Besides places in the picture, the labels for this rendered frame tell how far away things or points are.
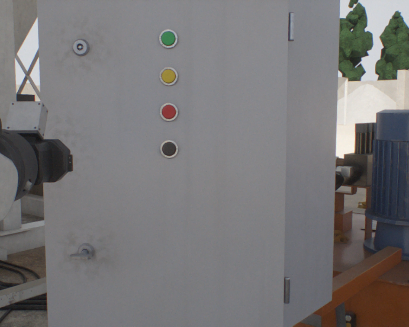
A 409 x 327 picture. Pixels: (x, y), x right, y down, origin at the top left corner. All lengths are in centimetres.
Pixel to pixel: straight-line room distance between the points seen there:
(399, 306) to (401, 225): 26
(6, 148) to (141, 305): 43
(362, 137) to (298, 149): 84
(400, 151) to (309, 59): 69
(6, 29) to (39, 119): 324
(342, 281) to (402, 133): 52
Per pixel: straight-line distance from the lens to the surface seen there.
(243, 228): 86
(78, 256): 86
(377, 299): 143
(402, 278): 142
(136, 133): 84
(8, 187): 52
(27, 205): 537
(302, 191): 93
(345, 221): 186
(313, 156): 96
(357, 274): 129
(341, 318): 126
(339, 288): 119
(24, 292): 248
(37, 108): 69
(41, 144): 66
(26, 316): 283
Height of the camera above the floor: 104
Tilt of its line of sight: 6 degrees down
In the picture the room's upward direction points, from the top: straight up
